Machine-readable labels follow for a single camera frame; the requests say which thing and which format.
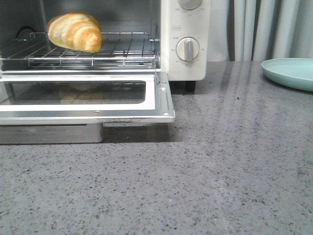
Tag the golden croissant bread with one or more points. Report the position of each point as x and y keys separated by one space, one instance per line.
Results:
x=75 y=30

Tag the glass oven door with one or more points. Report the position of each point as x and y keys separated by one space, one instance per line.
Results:
x=74 y=107

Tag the black right oven foot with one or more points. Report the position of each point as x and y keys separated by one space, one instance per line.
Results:
x=190 y=86

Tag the white toaster oven body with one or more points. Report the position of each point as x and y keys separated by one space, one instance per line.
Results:
x=162 y=19

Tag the lower timer knob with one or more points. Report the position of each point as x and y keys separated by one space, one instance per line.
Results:
x=187 y=49

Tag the upper temperature knob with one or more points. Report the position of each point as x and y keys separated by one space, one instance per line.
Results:
x=189 y=4

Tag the grey curtain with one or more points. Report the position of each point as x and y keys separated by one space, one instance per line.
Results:
x=257 y=30

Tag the teal plate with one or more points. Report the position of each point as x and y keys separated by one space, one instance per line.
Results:
x=296 y=73

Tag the metal wire oven rack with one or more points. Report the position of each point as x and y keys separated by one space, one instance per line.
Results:
x=118 y=50

